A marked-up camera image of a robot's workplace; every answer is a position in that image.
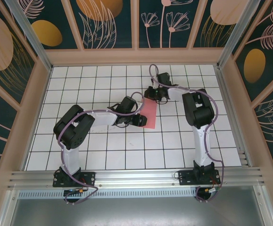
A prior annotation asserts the aluminium side rail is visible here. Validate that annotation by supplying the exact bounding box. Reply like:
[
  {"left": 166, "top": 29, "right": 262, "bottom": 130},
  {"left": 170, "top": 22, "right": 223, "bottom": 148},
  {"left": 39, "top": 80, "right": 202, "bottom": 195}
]
[{"left": 215, "top": 65, "right": 252, "bottom": 167}]

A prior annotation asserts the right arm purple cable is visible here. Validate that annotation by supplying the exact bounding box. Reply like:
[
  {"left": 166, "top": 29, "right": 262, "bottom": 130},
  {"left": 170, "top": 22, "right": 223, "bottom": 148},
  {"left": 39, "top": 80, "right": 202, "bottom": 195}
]
[{"left": 149, "top": 64, "right": 224, "bottom": 202}]

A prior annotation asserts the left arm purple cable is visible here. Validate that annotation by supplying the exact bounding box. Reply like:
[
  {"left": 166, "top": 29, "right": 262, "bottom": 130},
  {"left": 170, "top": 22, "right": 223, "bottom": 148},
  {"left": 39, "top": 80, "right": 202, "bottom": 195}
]
[{"left": 57, "top": 92, "right": 144, "bottom": 205}]

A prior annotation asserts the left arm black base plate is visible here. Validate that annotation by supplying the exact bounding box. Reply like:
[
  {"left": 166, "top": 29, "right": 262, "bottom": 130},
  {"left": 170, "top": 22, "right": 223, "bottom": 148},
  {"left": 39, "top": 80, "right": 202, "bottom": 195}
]
[{"left": 53, "top": 171, "right": 97, "bottom": 188}]

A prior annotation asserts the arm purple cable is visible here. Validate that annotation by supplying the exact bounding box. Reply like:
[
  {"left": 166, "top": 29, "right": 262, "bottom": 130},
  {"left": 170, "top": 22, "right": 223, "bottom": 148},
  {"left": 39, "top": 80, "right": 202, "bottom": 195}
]
[
  {"left": 149, "top": 64, "right": 224, "bottom": 202},
  {"left": 57, "top": 92, "right": 144, "bottom": 205}
]

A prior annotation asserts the grey metal sheet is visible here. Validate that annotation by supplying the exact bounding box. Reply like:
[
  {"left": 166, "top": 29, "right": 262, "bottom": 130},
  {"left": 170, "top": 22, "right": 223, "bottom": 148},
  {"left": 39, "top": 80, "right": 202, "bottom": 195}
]
[{"left": 0, "top": 188, "right": 273, "bottom": 226}]

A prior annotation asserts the long aluminium mounting rail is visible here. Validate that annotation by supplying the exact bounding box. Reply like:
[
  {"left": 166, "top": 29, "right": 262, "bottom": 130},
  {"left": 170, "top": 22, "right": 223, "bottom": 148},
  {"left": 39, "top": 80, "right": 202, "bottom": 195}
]
[{"left": 8, "top": 167, "right": 266, "bottom": 189}]

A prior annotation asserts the aluminium frame post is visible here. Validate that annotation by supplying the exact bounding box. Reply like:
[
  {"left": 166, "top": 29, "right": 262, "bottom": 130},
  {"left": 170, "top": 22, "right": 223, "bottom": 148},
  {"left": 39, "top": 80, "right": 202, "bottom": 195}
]
[
  {"left": 217, "top": 0, "right": 268, "bottom": 69},
  {"left": 5, "top": 0, "right": 53, "bottom": 71}
]

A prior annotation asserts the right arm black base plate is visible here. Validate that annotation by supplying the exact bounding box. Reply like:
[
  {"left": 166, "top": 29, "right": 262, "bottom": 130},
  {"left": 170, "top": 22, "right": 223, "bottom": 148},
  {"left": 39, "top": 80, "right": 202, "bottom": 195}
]
[{"left": 178, "top": 169, "right": 222, "bottom": 186}]

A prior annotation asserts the slotted grey cable duct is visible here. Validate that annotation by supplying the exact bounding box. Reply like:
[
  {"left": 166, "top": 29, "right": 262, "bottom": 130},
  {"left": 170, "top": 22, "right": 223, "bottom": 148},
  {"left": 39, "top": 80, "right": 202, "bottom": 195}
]
[{"left": 18, "top": 190, "right": 198, "bottom": 198}]

